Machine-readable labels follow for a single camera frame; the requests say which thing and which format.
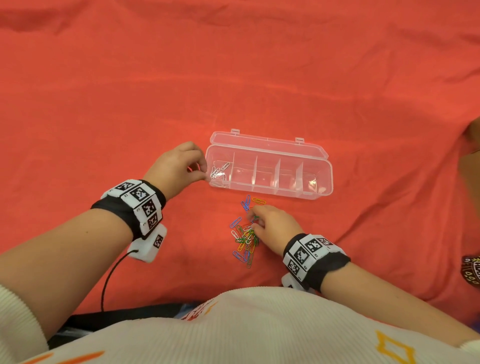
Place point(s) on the person's right forearm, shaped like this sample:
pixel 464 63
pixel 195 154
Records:
pixel 382 300

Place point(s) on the brown wooden furniture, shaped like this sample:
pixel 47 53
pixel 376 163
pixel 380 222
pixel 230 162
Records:
pixel 471 165

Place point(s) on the pile of colourful paper clips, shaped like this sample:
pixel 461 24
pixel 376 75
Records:
pixel 247 240

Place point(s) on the person's right fingers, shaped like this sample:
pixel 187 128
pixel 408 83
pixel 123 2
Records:
pixel 258 217

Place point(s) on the person's left hand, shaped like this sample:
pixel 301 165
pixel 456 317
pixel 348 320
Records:
pixel 172 170

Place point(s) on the person's left fingers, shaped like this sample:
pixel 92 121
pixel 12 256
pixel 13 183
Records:
pixel 199 165

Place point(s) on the white knit sweater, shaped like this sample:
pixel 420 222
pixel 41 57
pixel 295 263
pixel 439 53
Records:
pixel 243 330

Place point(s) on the black wristband with marker blocks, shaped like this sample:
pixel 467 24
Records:
pixel 311 257
pixel 138 202

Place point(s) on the person's left forearm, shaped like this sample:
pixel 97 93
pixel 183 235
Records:
pixel 63 258

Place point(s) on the clear plastic compartment box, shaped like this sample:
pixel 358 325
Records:
pixel 285 165

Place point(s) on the red cloth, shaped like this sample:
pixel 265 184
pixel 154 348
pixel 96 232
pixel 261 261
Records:
pixel 262 75

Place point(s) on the dark brown patterned object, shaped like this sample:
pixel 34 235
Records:
pixel 472 270

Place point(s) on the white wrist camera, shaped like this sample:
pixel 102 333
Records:
pixel 148 247
pixel 290 282

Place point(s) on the person's right hand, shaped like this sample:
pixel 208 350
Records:
pixel 279 228

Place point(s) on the silver paper clip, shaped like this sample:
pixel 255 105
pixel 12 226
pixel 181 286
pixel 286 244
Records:
pixel 225 166
pixel 214 173

